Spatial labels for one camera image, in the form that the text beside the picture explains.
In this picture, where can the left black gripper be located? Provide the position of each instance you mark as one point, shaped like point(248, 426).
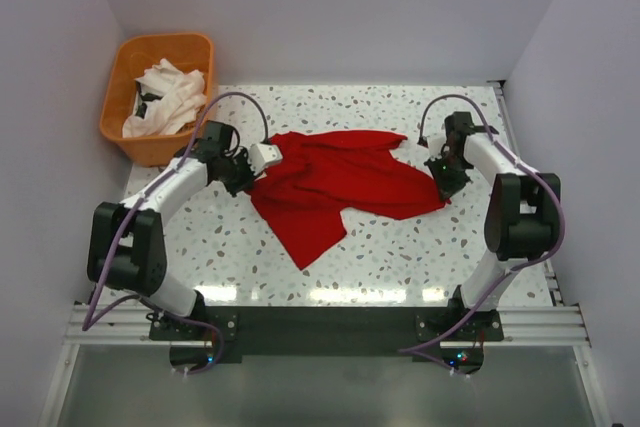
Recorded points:
point(234, 189)

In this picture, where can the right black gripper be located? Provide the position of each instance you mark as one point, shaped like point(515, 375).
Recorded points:
point(447, 189)

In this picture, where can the red t shirt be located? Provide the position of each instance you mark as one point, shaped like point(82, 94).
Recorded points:
point(302, 198)

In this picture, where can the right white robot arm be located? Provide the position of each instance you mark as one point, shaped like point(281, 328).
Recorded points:
point(523, 223)

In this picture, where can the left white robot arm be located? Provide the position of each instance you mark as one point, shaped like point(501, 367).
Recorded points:
point(127, 250)

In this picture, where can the white t shirt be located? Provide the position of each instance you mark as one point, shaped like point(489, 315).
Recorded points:
point(166, 100)

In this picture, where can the orange plastic laundry basket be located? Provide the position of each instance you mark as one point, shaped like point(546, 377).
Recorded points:
point(187, 52)

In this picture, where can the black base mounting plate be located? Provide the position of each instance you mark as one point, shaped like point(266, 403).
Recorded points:
point(300, 331)

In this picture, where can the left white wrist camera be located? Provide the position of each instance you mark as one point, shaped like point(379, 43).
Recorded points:
point(262, 156)

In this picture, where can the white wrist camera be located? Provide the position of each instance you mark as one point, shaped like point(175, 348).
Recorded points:
point(262, 156)
point(433, 144)

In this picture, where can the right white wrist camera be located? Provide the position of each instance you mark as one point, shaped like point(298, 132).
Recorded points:
point(433, 144)

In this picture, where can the aluminium frame rail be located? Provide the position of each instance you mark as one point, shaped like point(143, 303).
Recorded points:
point(462, 349)

